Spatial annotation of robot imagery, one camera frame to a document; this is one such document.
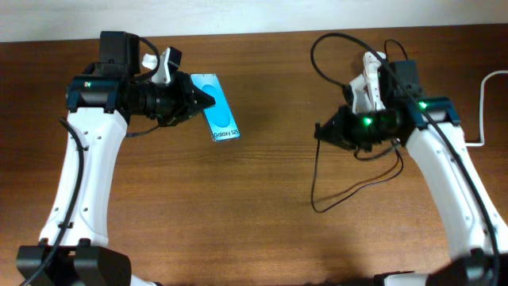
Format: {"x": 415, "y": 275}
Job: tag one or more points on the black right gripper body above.
{"x": 371, "y": 128}

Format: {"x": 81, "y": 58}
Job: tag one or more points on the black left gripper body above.
{"x": 174, "y": 98}

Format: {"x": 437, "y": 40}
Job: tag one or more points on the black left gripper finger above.
{"x": 180, "y": 118}
{"x": 200, "y": 100}

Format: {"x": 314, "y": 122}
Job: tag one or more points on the blue Galaxy smartphone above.
{"x": 219, "y": 117}

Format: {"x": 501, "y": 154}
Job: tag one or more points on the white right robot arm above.
{"x": 385, "y": 103}

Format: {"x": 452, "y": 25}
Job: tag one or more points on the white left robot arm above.
{"x": 72, "y": 248}

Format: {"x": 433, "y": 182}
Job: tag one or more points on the white power strip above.
{"x": 371, "y": 66}

